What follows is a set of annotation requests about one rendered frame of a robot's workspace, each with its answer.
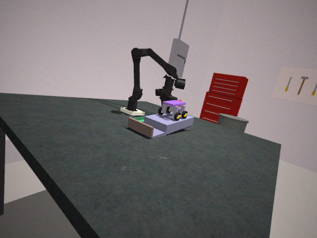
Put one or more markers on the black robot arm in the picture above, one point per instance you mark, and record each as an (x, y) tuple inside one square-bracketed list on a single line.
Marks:
[(170, 70)]

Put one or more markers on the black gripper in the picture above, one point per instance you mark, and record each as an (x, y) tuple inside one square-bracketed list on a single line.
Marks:
[(167, 97)]

